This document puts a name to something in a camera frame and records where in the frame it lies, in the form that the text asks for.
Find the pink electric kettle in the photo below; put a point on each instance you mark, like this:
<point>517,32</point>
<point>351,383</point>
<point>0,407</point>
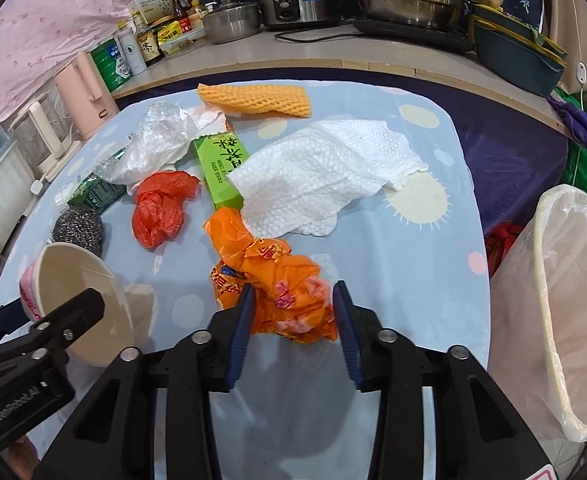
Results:
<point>81,95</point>

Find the black induction cooker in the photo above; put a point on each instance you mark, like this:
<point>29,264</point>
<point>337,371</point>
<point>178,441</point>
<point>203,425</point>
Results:
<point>413,38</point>

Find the light blue printed tablecloth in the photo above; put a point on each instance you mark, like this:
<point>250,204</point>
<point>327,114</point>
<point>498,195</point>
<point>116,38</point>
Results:
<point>423,270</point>

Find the yellow oil bottle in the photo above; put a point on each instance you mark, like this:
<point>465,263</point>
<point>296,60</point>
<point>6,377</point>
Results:
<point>196,12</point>

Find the dark soy sauce bottle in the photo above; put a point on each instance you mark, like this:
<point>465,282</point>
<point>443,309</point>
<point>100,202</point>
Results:
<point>148,45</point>

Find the green cloth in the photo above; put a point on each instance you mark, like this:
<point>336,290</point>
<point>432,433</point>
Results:
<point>586,176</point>

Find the green tissue pack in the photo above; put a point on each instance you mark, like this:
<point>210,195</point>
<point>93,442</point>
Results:
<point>108,66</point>

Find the green drink carton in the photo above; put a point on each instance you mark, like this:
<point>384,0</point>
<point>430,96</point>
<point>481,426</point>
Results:
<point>96,192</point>

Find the orange foam fruit net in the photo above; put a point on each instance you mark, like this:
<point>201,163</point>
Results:
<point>263,100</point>

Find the white bottle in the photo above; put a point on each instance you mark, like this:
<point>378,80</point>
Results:
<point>134,56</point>

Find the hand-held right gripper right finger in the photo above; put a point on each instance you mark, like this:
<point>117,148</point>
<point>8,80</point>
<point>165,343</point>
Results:
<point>348,337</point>

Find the white paper towel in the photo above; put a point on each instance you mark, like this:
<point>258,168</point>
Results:
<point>323,170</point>

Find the white plastic bin bag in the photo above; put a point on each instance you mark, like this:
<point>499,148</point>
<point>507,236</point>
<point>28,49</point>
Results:
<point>523,320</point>

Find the clear food container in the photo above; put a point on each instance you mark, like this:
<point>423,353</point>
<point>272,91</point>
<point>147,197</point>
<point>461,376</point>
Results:
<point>182,46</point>

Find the white paper cup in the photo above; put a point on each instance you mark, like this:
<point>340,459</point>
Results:
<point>83,287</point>

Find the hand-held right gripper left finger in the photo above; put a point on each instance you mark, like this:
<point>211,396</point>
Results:
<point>241,332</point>

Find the cream cardboard box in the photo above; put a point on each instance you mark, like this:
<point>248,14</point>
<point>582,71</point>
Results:
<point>148,5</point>

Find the beige curtain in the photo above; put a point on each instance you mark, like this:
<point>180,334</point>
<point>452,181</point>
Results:
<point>578,15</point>

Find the small white paper napkin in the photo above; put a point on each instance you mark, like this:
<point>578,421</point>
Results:
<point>208,121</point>

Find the yellow seasoning packet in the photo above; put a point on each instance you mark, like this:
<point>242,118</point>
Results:
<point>171,33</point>

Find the clear plastic bag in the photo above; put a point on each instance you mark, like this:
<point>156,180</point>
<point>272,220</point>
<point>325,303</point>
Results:
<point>156,147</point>

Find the small steel pot with lid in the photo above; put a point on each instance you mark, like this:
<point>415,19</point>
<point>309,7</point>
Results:
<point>231,22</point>

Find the white power plug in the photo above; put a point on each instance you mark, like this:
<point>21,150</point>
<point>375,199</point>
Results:
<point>36,187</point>

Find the red plastic bag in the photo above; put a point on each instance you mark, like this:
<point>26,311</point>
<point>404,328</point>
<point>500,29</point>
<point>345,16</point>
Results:
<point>158,210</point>

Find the steel wool scrubber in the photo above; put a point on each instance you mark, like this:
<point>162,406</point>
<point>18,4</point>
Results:
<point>78,232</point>

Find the dark basin with yellow rim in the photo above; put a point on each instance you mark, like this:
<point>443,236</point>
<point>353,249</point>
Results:
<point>513,67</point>
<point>518,27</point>

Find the dark glass bottle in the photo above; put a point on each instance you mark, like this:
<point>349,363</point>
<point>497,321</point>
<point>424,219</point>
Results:
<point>176,7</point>

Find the orange snack wrapper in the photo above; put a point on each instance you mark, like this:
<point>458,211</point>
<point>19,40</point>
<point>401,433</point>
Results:
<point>273,280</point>

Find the green cardboard box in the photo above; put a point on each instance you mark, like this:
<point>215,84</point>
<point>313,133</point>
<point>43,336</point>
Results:
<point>218,176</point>

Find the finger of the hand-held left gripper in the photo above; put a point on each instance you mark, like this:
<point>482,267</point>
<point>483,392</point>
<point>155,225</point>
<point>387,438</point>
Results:
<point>1,321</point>
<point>76,312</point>

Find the white electric kettle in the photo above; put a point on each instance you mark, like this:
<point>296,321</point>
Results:
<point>38,130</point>

